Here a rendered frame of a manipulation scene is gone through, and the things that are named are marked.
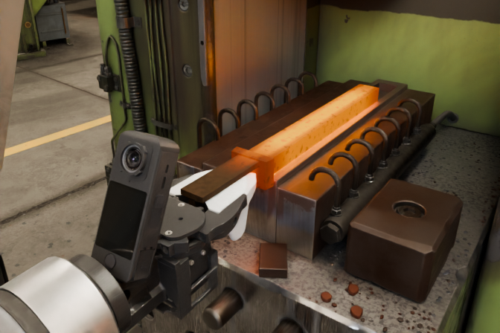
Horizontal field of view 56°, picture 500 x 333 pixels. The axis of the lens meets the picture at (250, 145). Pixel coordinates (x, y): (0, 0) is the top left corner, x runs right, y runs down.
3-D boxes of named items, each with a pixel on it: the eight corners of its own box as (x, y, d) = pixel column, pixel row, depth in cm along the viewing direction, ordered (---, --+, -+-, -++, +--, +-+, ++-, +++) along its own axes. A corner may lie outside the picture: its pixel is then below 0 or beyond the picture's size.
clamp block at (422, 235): (422, 307, 46) (433, 253, 43) (341, 273, 50) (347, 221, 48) (454, 245, 55) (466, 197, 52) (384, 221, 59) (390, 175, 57)
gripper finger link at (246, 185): (253, 211, 53) (195, 253, 47) (252, 164, 50) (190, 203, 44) (275, 221, 51) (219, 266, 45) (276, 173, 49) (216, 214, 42)
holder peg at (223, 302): (219, 336, 50) (219, 317, 49) (201, 325, 52) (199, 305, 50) (242, 312, 53) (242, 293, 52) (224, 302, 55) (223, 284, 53)
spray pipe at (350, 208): (339, 250, 50) (341, 227, 49) (315, 241, 51) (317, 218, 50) (435, 140, 75) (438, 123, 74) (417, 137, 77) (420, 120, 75)
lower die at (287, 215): (312, 260, 52) (316, 194, 49) (178, 204, 63) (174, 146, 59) (428, 135, 83) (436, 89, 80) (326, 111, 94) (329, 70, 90)
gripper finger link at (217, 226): (222, 198, 48) (157, 240, 42) (221, 182, 47) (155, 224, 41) (259, 213, 45) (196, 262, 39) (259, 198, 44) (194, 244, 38)
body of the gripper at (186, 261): (167, 253, 49) (68, 328, 41) (158, 181, 46) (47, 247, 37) (225, 282, 45) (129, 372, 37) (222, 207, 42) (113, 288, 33)
